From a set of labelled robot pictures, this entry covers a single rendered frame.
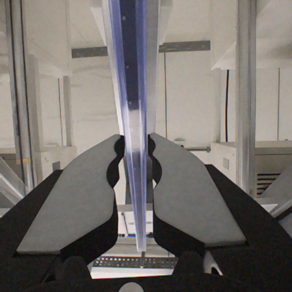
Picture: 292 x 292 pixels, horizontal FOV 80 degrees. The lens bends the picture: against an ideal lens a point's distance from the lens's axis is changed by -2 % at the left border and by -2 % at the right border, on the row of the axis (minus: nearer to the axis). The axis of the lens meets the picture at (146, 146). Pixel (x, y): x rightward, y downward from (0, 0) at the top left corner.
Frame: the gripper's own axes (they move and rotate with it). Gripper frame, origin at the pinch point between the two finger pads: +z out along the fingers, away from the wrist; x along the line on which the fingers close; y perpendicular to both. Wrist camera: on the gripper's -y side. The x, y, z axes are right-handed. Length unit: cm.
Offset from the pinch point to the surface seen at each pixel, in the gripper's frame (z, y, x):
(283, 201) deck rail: 16.6, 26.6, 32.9
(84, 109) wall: 187, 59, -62
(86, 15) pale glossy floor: 164, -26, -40
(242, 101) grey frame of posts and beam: 39, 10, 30
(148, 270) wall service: 85, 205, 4
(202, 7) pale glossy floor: 156, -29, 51
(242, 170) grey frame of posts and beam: 30, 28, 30
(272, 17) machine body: 48, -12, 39
